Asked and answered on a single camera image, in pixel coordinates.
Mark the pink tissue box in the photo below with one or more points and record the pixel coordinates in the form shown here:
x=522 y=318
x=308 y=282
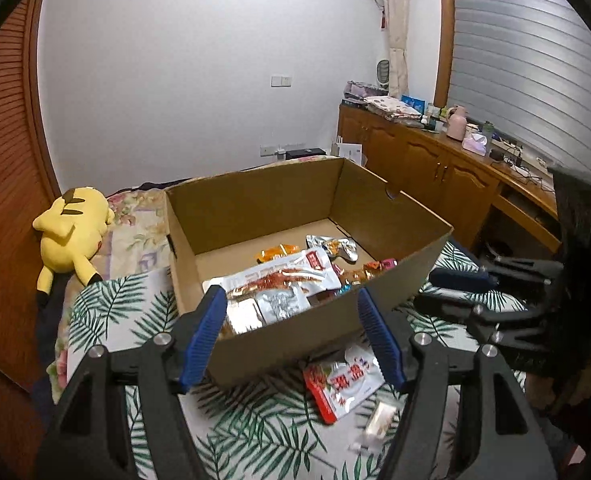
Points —
x=474 y=144

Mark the white papers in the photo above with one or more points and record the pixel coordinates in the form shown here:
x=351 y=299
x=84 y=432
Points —
x=348 y=152

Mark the white fan heater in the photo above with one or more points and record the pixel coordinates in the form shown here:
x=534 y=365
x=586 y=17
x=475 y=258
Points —
x=384 y=72

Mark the small clear snack packet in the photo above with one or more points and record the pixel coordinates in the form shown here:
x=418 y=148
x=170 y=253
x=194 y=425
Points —
x=378 y=420

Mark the wooden window frame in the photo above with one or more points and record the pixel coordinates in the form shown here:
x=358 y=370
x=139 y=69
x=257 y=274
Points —
x=444 y=35

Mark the leaf-print blanket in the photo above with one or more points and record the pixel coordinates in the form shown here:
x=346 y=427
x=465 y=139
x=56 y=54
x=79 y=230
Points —
x=255 y=425

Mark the wooden louvered wardrobe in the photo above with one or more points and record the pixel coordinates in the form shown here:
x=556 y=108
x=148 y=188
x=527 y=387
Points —
x=5 y=160

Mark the orange and silver snack packet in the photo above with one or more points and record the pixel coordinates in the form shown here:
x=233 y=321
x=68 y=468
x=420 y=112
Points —
x=275 y=252

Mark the yellow plush toy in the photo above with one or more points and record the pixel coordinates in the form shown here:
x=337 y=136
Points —
x=70 y=240

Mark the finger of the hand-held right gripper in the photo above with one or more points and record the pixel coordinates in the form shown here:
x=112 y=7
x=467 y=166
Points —
x=445 y=305
x=455 y=279

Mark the red and white snack packet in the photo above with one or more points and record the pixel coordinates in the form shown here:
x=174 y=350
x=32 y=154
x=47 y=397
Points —
x=345 y=385

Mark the dark blue bed sheet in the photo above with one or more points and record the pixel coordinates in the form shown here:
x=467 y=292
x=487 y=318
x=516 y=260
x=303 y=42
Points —
x=45 y=340

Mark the white wall switch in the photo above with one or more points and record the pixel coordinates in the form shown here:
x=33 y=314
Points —
x=281 y=80

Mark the flat silver snack packet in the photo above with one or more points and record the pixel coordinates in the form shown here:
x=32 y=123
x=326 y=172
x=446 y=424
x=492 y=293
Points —
x=283 y=305

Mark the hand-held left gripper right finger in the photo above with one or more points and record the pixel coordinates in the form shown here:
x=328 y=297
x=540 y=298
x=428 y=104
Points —
x=380 y=340

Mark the white shrimp-print snack packet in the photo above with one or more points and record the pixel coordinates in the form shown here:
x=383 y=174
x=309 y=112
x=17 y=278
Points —
x=275 y=277

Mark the white wall socket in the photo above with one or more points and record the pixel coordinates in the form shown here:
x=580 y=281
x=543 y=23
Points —
x=270 y=150

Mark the person's right hand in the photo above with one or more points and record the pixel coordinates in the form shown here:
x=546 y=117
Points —
x=585 y=387

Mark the beige curtain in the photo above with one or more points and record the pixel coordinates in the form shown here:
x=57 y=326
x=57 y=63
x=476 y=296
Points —
x=396 y=35

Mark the blue box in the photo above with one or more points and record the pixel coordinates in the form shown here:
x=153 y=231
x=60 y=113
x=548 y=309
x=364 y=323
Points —
x=414 y=102

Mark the floral folded cloth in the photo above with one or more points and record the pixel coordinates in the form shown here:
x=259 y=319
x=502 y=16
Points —
x=393 y=109

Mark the grey folded cloth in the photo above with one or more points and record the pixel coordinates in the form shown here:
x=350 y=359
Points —
x=360 y=91

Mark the cardboard box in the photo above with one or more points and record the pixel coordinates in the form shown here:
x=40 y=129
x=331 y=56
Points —
x=255 y=205

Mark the black box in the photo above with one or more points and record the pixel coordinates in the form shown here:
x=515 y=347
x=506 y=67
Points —
x=305 y=153

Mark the pink kettle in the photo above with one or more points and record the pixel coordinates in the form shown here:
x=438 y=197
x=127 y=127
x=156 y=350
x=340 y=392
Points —
x=457 y=122

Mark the crumpled silver snack packet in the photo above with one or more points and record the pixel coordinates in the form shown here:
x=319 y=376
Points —
x=333 y=247

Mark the grey window blind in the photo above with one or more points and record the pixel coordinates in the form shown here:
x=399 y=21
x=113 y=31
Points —
x=525 y=60

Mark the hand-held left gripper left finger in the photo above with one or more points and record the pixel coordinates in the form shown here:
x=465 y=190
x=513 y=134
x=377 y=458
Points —
x=205 y=335

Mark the wooden cabinet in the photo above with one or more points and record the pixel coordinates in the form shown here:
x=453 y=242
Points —
x=425 y=160

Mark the floral blanket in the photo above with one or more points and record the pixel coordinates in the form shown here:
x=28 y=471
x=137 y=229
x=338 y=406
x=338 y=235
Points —
x=135 y=220

